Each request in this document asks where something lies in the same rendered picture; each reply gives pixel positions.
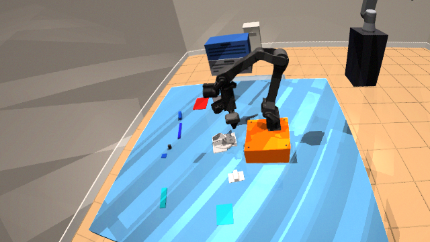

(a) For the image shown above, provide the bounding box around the small teal rectangular bar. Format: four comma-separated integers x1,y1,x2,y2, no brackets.
159,188,167,208

